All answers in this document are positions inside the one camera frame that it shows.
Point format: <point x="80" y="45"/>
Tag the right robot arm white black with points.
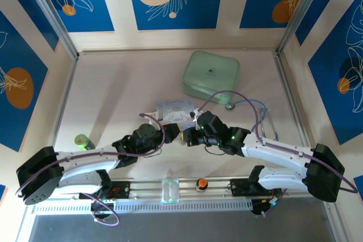
<point x="272" y="154"/>

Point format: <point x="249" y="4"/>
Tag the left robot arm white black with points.
<point x="85" y="165"/>

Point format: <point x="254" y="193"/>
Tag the blue stethoscope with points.
<point x="230" y="106"/>

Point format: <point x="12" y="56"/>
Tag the small orange cap bottle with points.
<point x="201" y="184"/>

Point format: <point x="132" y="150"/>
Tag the mint green zip case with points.
<point x="211" y="74"/>

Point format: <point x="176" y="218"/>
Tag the green bottle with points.
<point x="82" y="141"/>

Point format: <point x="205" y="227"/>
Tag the grey metal sheet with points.
<point x="181" y="229"/>

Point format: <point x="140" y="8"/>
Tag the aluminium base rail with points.
<point x="218" y="185"/>

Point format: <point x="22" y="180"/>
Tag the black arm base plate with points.
<point x="120" y="189"/>
<point x="241" y="187"/>

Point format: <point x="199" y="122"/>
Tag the aluminium frame post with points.
<point x="300" y="12"/>
<point x="54" y="18"/>

